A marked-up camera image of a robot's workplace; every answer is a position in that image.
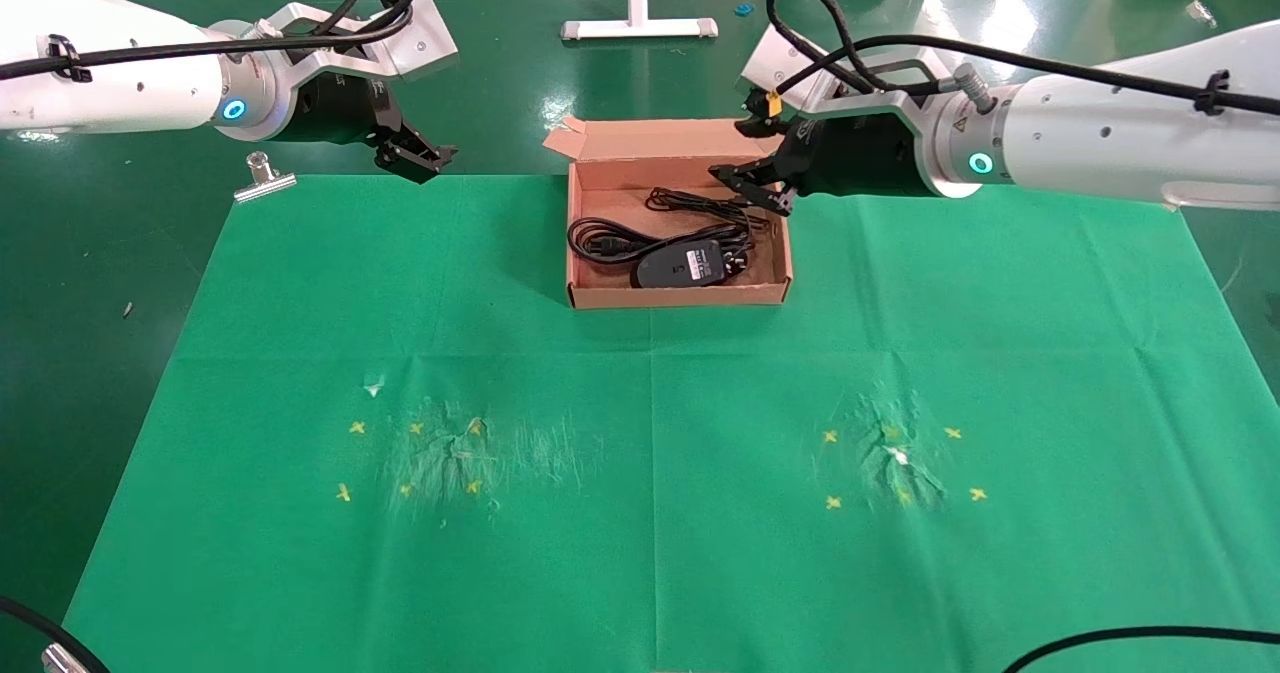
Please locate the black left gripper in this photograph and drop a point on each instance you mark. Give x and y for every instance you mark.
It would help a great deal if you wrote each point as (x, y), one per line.
(340, 108)

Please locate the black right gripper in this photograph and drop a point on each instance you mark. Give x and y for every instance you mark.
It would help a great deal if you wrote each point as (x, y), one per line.
(860, 158)

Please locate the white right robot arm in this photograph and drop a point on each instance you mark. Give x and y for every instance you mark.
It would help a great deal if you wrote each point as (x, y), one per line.
(1100, 143)

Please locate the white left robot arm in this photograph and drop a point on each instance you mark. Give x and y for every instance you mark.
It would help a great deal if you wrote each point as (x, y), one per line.
(120, 93)

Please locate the open brown cardboard box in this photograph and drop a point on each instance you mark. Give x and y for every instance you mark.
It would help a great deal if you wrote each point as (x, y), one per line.
(680, 298)

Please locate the yellow tag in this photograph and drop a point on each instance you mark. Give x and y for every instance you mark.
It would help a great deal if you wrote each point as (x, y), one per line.
(773, 104)

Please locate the metal binder clip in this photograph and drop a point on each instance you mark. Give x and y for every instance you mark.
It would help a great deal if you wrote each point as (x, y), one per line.
(58, 659)
(262, 179)

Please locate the green table cloth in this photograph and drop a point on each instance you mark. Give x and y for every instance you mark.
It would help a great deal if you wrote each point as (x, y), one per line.
(650, 503)

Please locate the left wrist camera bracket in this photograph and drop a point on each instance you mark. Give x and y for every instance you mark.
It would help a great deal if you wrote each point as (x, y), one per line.
(420, 45)

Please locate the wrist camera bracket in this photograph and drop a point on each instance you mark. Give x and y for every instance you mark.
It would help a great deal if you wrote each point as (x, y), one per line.
(830, 103)
(420, 45)

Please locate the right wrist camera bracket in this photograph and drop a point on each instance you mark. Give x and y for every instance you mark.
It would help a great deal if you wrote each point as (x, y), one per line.
(830, 103)

